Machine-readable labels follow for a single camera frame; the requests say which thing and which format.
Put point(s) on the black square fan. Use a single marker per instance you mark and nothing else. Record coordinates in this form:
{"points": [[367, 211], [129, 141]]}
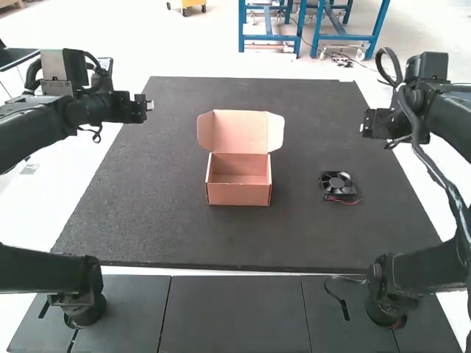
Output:
{"points": [[338, 182]]}

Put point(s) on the dark base panel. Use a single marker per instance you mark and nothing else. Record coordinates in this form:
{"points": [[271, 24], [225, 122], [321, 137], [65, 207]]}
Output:
{"points": [[235, 316], [129, 312], [331, 331]]}

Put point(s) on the yellow cart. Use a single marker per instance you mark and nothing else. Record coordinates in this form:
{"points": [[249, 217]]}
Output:
{"points": [[193, 3]]}

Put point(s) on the black mat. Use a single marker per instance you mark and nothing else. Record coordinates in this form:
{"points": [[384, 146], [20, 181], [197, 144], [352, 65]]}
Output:
{"points": [[147, 184]]}

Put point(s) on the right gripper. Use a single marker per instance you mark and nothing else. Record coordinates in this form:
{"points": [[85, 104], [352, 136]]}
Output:
{"points": [[377, 123]]}

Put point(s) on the cardboard box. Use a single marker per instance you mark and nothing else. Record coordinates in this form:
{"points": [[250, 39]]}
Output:
{"points": [[239, 191]]}

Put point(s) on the blue metal frame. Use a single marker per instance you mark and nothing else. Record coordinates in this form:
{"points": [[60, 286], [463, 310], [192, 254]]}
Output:
{"points": [[268, 36], [342, 36]]}

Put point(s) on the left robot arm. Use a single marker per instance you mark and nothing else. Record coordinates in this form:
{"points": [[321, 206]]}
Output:
{"points": [[37, 121]]}

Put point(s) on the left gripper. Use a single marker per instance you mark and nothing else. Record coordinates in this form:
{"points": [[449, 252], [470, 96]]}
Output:
{"points": [[121, 108]]}

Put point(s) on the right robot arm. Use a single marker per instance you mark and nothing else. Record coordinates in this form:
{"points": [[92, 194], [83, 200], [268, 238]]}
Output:
{"points": [[441, 110]]}

